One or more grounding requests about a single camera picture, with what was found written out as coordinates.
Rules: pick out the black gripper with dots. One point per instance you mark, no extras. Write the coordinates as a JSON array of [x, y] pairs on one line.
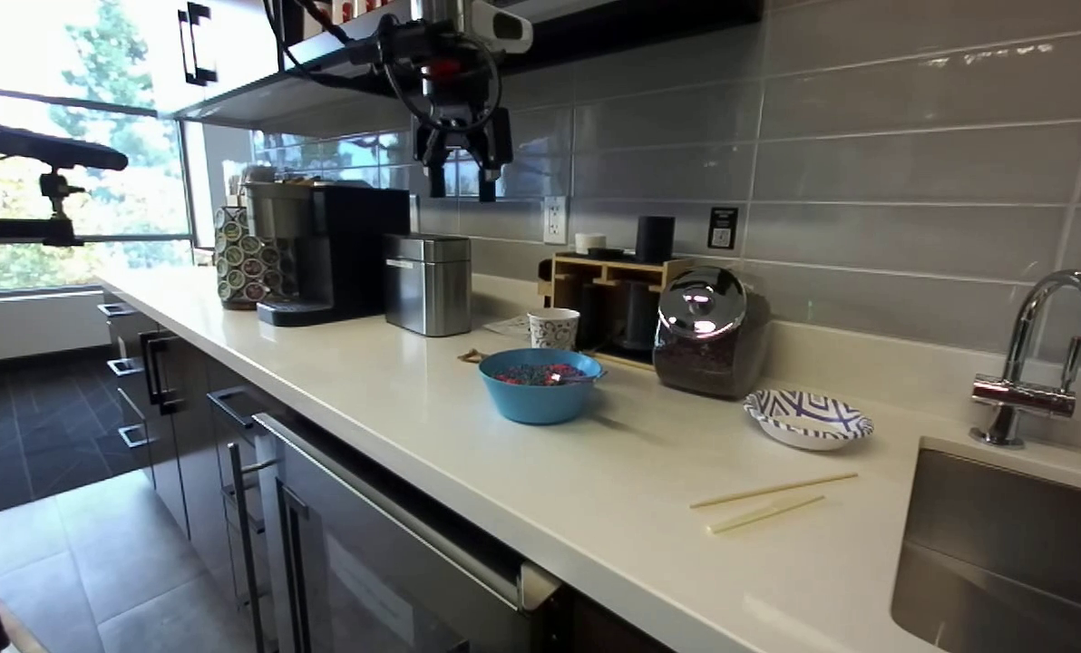
[[461, 131]]

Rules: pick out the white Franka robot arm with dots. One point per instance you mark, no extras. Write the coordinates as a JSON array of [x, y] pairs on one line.
[[490, 25]]

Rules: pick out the stainless steel recycle bin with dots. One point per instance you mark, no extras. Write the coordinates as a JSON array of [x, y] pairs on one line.
[[430, 287]]

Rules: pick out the black coffee machine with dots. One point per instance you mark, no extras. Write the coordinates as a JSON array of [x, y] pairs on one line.
[[342, 258]]

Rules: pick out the wooden organizer rack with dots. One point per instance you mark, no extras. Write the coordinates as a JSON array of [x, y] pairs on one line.
[[597, 270]]

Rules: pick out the white patterned paper cup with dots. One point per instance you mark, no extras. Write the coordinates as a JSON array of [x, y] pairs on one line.
[[552, 327]]

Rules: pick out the black cylinder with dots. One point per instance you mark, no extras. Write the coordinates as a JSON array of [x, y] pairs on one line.
[[656, 236]]

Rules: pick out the colourful candies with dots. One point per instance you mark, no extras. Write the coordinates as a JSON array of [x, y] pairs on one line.
[[542, 376]]

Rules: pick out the patterned jar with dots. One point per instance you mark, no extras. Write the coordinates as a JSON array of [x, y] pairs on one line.
[[245, 258]]

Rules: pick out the blue plastic bowl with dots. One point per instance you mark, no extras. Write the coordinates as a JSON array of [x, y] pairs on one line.
[[542, 399]]

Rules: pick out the dark round rice cooker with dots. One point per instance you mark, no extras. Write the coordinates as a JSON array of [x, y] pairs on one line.
[[708, 339]]

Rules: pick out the grey lower cabinet fronts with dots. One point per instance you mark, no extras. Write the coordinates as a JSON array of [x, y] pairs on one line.
[[191, 457]]

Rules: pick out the stainless undercounter appliance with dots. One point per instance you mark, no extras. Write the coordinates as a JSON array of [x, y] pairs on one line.
[[371, 567]]

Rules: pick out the blue white patterned dish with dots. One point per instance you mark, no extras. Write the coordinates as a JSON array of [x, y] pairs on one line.
[[810, 418]]

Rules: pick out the pale wooden chopstick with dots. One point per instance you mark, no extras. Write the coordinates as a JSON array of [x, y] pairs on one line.
[[777, 492], [763, 513]]

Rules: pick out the short chrome faucet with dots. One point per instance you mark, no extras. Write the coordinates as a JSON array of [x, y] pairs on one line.
[[1023, 392]]

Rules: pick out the stainless steel sink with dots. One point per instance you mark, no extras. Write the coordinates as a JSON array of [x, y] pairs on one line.
[[997, 557]]

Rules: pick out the white wall outlet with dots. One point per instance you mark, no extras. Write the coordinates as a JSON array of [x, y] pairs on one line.
[[557, 220]]

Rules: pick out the black wall plate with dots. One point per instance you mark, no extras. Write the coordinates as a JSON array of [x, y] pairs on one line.
[[721, 226]]

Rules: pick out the black camera on stand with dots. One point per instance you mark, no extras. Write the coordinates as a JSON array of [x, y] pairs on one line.
[[46, 147]]

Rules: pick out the window with dark frame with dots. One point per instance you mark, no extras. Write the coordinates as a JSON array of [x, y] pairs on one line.
[[33, 74]]

